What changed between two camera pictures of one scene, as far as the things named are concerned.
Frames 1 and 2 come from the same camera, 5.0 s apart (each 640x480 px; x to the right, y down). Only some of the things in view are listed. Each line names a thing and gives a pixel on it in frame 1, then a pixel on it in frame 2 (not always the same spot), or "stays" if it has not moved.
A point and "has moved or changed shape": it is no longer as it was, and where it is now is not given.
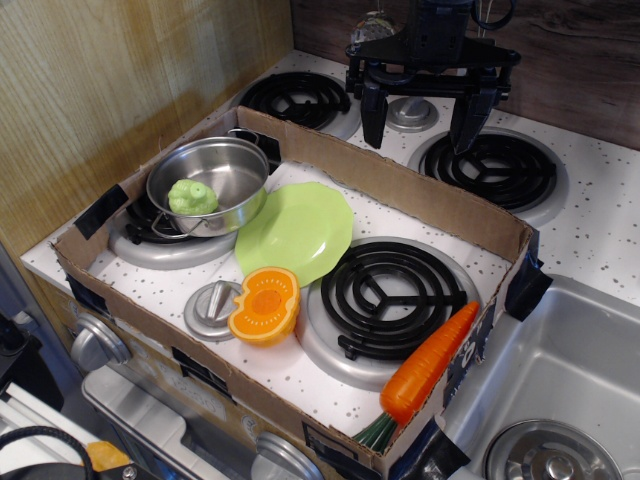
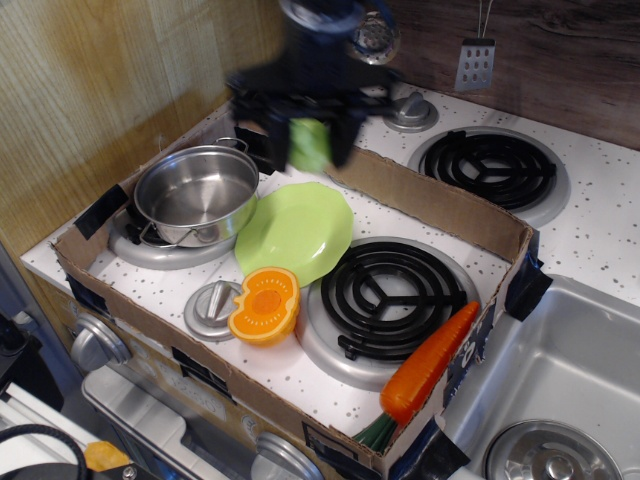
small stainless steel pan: [238, 168] has moved or changed shape
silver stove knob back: [412, 115] stays
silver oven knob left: [96, 345] stays
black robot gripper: [433, 56] to [317, 76]
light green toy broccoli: [189, 197] to [309, 144]
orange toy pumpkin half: [268, 310] stays
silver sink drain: [548, 449] stays
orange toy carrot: [410, 383] stays
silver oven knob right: [277, 459] stays
